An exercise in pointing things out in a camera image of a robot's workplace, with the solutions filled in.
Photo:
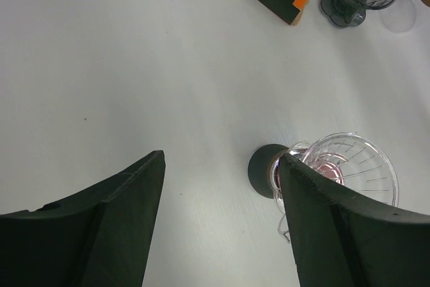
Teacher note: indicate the clear round glass lid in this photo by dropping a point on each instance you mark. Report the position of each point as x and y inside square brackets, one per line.
[400, 17]

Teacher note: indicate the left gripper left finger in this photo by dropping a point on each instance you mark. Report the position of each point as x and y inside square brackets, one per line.
[100, 236]

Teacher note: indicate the glass carafe with red rim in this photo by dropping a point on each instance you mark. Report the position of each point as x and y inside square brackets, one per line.
[263, 171]

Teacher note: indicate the clear glass dripper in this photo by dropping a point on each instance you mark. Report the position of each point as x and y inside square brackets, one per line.
[346, 158]

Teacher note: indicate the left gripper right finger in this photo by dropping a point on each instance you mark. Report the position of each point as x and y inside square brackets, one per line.
[342, 238]

